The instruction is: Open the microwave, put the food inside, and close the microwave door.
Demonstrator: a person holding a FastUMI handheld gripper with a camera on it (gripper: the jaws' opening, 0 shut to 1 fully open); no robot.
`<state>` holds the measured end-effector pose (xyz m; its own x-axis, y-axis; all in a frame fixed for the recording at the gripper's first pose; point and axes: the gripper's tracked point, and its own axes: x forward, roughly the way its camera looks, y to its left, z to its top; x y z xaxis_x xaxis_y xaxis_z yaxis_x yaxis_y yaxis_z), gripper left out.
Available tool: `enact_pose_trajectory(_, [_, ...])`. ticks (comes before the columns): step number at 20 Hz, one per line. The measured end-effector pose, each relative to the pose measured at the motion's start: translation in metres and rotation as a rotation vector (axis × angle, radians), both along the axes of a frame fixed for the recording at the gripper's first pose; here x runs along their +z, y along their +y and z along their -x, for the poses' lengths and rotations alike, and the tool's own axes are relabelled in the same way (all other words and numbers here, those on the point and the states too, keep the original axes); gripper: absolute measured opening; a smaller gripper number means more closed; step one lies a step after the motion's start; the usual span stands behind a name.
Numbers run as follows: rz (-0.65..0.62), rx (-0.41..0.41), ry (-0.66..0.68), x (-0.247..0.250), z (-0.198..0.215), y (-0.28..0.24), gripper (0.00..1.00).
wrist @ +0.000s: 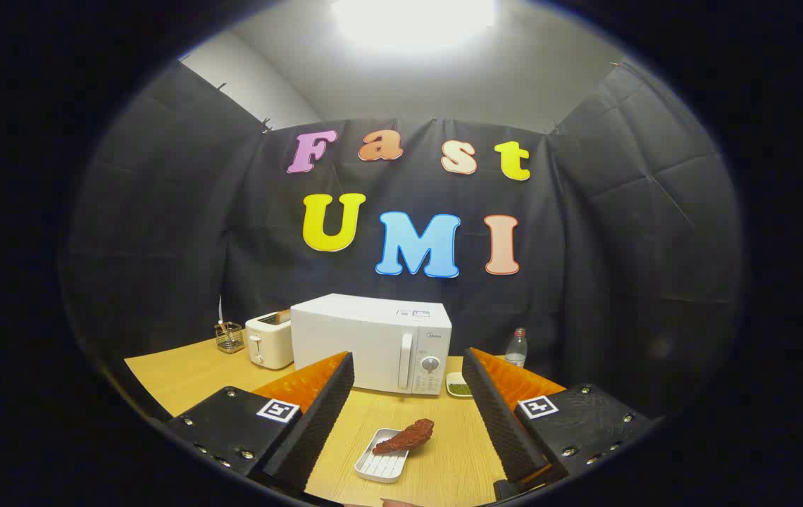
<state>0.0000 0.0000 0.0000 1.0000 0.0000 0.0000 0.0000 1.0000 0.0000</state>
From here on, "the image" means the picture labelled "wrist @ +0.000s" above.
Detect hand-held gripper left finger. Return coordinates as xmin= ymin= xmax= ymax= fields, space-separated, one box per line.
xmin=166 ymin=351 xmax=356 ymax=495

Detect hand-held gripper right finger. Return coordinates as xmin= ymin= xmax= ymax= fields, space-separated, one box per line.
xmin=462 ymin=346 xmax=657 ymax=502

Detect white toaster oven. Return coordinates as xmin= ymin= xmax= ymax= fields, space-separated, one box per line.
xmin=290 ymin=293 xmax=453 ymax=396

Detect brown meat piece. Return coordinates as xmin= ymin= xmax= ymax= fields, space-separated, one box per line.
xmin=372 ymin=418 xmax=435 ymax=455

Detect white bread toaster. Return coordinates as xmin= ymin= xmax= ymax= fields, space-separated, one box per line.
xmin=245 ymin=311 xmax=294 ymax=370

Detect clear plastic bottle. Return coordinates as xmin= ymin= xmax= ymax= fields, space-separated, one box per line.
xmin=504 ymin=327 xmax=529 ymax=369

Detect white ribbed tray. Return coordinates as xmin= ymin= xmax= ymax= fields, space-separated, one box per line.
xmin=354 ymin=427 xmax=411 ymax=484

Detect black backdrop cloth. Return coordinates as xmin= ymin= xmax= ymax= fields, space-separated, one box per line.
xmin=60 ymin=60 xmax=747 ymax=416

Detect ceiling light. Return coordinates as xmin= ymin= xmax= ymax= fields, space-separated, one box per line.
xmin=331 ymin=0 xmax=497 ymax=50

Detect wire mesh holder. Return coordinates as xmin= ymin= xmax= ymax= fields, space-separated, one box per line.
xmin=215 ymin=322 xmax=245 ymax=354

